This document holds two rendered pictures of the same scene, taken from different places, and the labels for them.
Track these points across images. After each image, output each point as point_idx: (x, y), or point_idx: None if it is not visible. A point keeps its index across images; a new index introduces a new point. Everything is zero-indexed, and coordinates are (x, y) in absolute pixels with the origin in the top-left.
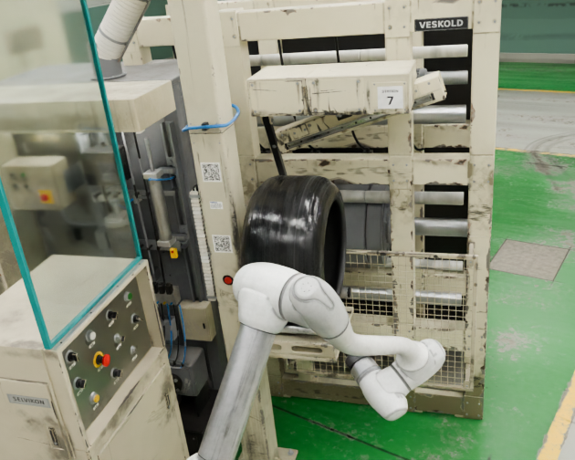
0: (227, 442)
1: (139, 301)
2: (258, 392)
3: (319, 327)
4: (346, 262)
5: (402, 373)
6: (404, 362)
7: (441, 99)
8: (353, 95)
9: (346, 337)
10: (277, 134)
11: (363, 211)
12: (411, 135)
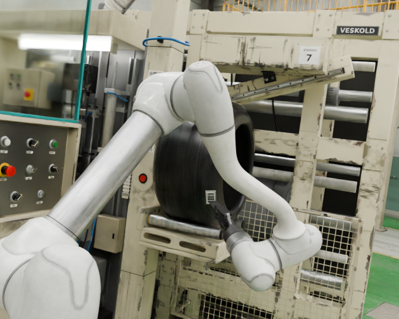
0: (78, 204)
1: (62, 159)
2: (139, 299)
3: (203, 110)
4: (246, 211)
5: (276, 244)
6: (280, 230)
7: (349, 73)
8: (280, 51)
9: (227, 143)
10: None
11: (270, 187)
12: (320, 116)
